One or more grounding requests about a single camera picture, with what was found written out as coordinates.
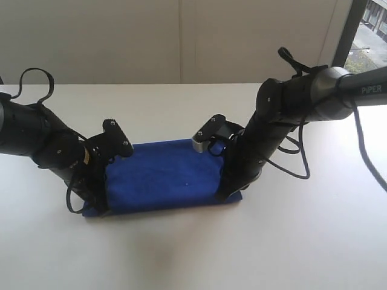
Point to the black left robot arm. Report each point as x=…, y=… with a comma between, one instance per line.
x=36, y=132

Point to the blue microfiber towel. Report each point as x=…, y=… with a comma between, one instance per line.
x=162, y=176

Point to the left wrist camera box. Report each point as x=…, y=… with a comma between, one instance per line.
x=111, y=142

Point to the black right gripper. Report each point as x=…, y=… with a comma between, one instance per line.
x=244, y=160

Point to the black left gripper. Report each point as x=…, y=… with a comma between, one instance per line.
x=85, y=176

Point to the dark window frame post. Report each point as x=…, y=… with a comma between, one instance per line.
x=349, y=31

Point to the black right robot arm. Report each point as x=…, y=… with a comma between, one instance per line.
x=329, y=94

